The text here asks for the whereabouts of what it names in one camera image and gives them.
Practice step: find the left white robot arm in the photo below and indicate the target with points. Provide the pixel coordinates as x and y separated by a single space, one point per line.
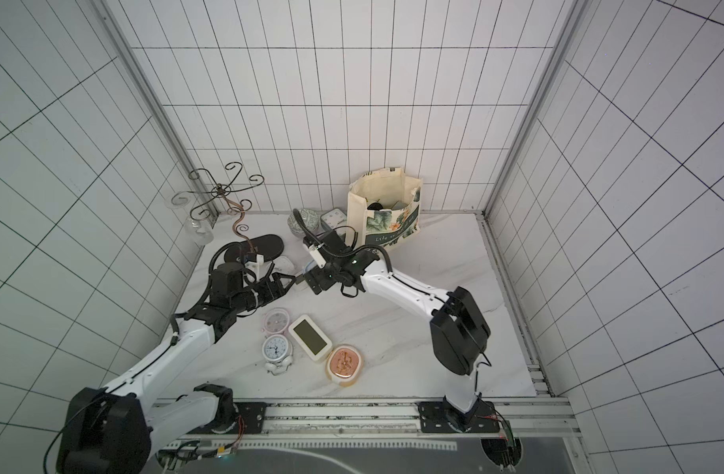
117 428

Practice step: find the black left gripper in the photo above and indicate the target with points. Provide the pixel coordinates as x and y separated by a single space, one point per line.
277 284

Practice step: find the aluminium mounting rail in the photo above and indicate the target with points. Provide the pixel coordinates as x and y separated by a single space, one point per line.
371 418

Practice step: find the copper jewelry stand dark base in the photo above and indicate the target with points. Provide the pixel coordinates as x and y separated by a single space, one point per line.
229 194

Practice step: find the clear wine glass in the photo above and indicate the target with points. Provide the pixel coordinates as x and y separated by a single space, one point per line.
197 223

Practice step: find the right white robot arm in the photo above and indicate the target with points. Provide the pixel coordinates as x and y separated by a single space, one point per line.
458 330

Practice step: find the white square alarm clock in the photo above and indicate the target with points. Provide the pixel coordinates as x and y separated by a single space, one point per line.
283 265

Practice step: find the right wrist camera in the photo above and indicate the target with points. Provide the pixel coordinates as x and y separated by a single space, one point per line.
315 247

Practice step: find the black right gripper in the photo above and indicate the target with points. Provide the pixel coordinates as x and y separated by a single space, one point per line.
313 278

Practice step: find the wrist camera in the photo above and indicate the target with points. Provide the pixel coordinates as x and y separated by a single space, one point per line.
256 264
315 247

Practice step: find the green rectangular alarm clock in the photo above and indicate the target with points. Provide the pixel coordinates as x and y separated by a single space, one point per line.
335 219

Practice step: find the pink round alarm clock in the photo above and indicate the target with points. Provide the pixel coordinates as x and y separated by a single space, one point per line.
276 322

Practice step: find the floral canvas tote bag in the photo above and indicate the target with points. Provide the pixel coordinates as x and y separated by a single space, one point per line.
384 207

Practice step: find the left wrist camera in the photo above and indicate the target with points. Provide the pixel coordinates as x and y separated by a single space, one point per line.
256 264

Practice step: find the large white digital clock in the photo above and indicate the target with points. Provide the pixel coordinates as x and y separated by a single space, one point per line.
311 338

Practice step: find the white twin-bell alarm clock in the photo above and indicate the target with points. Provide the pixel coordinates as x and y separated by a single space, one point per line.
277 351

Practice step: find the orange cream round clock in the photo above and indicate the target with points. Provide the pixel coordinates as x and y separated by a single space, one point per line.
344 365

